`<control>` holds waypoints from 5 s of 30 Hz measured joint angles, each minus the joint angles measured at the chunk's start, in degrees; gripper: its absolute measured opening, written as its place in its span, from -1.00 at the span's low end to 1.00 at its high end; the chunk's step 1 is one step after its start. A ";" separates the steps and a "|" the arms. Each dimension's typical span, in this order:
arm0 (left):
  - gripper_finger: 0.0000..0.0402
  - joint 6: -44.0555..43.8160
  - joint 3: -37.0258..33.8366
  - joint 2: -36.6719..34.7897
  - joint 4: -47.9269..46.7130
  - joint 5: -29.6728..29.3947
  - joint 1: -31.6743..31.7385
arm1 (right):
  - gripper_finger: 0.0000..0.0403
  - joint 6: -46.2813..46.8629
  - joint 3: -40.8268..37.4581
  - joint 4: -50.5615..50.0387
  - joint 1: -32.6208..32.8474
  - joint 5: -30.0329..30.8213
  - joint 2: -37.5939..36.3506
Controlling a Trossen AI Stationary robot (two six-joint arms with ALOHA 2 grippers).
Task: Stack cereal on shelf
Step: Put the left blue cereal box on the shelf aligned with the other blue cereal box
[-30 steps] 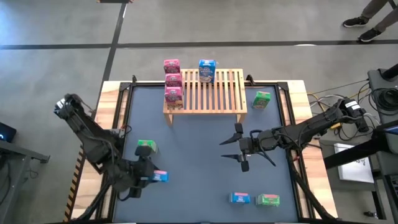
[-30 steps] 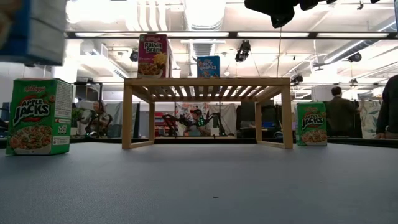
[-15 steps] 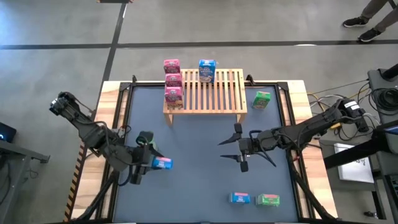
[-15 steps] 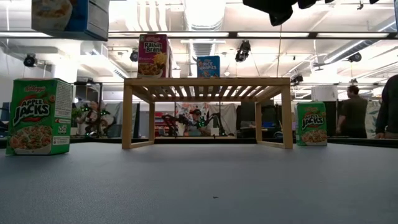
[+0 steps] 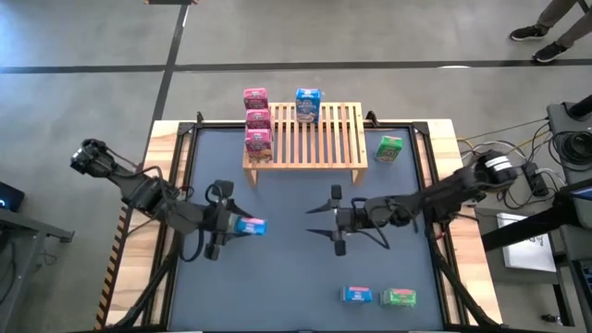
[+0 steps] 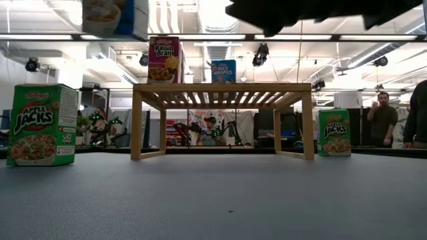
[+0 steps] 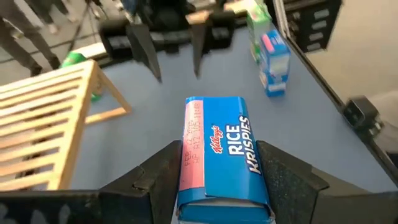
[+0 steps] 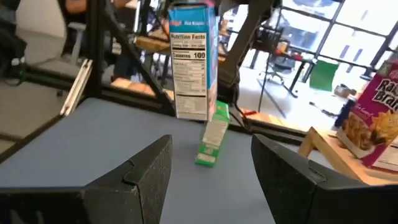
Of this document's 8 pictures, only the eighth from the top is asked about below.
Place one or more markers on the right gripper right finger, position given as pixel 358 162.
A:
pixel 326 205

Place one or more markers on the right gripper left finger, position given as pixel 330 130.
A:
pixel 118 205

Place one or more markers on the Raisin Bran cereal box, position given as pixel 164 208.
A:
pixel 373 118

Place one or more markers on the Apple Jacks cereal box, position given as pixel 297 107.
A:
pixel 214 133

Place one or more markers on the Rice Krispies cereal box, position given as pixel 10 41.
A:
pixel 189 77

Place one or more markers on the wooden slatted shelf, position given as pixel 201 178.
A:
pixel 335 158

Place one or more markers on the white flat bar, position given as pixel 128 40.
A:
pixel 76 88

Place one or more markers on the green board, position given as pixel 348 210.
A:
pixel 323 76

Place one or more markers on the black metal rig frame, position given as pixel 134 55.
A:
pixel 94 46

